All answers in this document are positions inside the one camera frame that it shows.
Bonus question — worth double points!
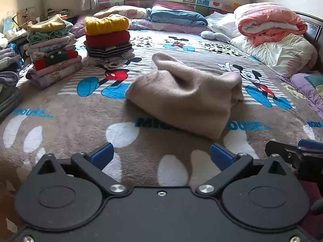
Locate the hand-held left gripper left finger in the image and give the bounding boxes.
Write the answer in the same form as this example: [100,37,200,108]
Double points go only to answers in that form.
[37,142,129,197]

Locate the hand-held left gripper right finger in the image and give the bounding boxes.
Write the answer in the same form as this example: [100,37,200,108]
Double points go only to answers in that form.
[195,144,294,197]

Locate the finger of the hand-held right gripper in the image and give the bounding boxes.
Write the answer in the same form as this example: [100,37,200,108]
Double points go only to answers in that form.
[265,140,301,161]
[298,139,323,150]

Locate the beige sweater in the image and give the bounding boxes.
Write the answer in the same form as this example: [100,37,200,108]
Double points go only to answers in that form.
[125,52,245,141]

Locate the stack of pastel folded clothes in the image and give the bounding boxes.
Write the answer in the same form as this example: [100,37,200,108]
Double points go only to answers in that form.
[24,14,83,90]

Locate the pile of grey purple clothes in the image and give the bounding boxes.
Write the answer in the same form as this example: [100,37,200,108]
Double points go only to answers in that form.
[0,48,24,121]

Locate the person's maroon clothing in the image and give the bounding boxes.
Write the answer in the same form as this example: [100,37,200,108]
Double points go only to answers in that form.
[295,179,323,235]

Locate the cartoon mouse printed blanket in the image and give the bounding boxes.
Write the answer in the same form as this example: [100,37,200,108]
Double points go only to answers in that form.
[0,29,323,232]

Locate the purple patchwork pillow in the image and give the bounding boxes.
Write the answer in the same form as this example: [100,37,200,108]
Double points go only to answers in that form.
[276,71,323,120]

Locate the cream quilt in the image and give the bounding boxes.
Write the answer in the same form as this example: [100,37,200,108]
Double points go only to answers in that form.
[230,33,318,78]

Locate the black striped folded garment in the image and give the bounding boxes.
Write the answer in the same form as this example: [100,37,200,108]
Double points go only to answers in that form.
[87,42,133,56]

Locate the dark wooden headboard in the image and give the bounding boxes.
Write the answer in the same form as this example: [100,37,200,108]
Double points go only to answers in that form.
[294,11,323,74]

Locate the red folded sweater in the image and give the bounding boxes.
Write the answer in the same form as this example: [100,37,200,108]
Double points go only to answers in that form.
[85,30,130,48]

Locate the light blue plush toy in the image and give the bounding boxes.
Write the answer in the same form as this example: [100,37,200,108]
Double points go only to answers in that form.
[200,30,232,43]

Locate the pink folded quilt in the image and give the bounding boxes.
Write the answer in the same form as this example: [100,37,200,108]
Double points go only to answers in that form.
[233,2,308,47]

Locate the white cloth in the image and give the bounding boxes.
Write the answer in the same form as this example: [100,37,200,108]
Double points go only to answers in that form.
[206,12,243,35]

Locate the cream printed pillow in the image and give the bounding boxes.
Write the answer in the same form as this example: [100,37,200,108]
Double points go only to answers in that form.
[93,5,150,20]

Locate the blue folded blanket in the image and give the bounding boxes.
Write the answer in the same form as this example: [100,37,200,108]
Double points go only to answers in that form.
[148,8,209,27]

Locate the cluttered desk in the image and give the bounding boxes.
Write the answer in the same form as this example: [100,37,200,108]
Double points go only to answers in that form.
[0,7,76,48]

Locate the red pillow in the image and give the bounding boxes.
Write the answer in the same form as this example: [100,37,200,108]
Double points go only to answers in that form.
[151,1,198,12]

